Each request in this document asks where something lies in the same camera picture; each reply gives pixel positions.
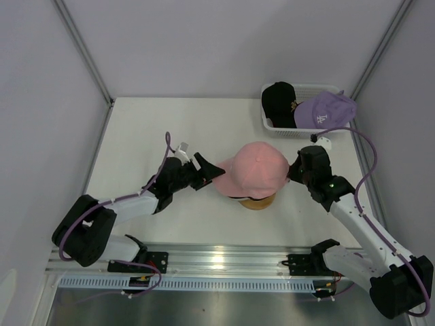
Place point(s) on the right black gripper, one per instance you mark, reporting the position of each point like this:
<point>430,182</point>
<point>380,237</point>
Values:
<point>292,170</point>

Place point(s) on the left aluminium corner post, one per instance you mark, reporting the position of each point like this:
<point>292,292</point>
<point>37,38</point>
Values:
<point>82,49</point>

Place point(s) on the white slotted cable duct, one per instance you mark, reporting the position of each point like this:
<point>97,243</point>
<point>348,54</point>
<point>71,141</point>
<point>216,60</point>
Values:
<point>287,285</point>

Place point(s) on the aluminium mounting rail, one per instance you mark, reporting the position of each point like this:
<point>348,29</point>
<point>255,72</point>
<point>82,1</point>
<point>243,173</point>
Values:
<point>190,261</point>

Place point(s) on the right aluminium corner post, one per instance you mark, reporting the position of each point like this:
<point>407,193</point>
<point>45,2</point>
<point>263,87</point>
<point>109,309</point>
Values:
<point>388,36</point>

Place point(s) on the wooden hat stand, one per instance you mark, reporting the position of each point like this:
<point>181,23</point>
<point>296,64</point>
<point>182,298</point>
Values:
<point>257,205</point>

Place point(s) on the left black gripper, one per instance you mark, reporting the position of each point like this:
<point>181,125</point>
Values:
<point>204,176</point>

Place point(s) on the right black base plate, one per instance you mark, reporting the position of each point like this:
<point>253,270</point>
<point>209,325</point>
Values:
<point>307,265</point>

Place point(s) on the purple LA baseball cap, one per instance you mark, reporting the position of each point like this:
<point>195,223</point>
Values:
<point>324,111</point>

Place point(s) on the black gold-logo cap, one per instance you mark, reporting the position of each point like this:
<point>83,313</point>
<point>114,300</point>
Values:
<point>279,104</point>

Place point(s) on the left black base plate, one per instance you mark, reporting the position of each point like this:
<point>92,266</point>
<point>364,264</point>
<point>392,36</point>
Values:
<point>141,263</point>

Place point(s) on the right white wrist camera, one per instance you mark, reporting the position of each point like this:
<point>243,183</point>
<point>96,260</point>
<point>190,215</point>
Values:
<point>321,141</point>

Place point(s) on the aluminium corner post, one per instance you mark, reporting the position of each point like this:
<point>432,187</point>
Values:
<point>82,49</point>
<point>388,36</point>

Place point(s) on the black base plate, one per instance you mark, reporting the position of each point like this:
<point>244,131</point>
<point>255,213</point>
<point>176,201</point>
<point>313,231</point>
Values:
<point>307,265</point>
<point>141,263</point>

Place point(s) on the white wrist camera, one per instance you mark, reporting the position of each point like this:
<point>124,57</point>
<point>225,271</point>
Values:
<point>321,141</point>
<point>181,152</point>

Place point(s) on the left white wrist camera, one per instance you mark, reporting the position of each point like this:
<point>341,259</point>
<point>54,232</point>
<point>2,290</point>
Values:
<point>181,152</point>

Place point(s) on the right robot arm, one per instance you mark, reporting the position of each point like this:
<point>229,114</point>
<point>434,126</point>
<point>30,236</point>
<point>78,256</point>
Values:
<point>397,281</point>

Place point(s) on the pink baseball cap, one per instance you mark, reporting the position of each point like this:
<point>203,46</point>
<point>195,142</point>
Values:
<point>258,170</point>

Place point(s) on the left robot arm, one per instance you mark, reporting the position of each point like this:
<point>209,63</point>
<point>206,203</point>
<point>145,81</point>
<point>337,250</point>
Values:
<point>85,233</point>

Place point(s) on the white plastic basket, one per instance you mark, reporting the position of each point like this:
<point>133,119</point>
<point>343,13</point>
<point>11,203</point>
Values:
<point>303,92</point>

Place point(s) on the dark green NY cap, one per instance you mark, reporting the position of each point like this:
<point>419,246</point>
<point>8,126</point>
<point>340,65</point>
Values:
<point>244,198</point>

